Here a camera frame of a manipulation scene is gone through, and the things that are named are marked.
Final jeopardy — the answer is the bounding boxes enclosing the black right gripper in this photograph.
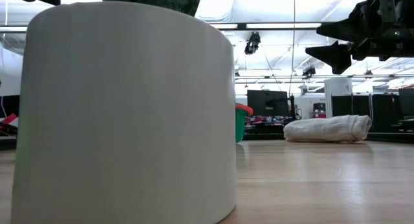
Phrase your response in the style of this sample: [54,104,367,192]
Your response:
[305,0,414,75]

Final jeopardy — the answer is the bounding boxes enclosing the teal basket orange rim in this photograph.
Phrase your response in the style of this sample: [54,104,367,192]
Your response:
[235,102,254,143]

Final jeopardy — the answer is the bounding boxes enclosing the black ceiling device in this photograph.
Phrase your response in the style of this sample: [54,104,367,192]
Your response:
[301,65,317,80]

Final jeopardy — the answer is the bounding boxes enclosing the white pillar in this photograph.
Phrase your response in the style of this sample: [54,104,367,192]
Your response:
[323,77,354,118]

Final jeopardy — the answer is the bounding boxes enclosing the black rig crossbar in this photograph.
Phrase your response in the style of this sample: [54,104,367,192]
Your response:
[0,21,337,33]

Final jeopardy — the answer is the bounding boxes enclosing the red box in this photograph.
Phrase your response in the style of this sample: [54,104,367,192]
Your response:
[312,102,327,119]

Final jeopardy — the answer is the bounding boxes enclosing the black partition cabinets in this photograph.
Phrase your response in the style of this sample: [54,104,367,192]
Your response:
[331,93,400,133]

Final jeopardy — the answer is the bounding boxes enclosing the white folded cloth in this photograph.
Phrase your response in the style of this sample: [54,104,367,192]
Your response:
[283,115,373,143]

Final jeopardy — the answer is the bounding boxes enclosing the dark monitor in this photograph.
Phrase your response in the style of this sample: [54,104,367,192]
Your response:
[398,87,414,118]

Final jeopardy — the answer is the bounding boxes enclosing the black computer monitor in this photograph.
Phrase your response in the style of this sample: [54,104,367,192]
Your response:
[246,89,289,118]

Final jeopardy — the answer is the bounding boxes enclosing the cluttered workbench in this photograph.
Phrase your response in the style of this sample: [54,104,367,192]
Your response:
[244,115,294,134]

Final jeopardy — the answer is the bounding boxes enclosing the red and black object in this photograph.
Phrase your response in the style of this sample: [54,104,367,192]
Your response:
[0,113,19,136]

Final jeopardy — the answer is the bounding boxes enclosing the white round plant pot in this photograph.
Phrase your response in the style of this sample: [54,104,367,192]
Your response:
[10,0,239,224]

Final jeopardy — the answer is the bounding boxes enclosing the thin hanging cable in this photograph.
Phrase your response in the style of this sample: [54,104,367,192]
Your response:
[289,0,297,96]

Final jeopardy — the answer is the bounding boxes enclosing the black overhead camera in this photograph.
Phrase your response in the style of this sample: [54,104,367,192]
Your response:
[244,31,262,56]

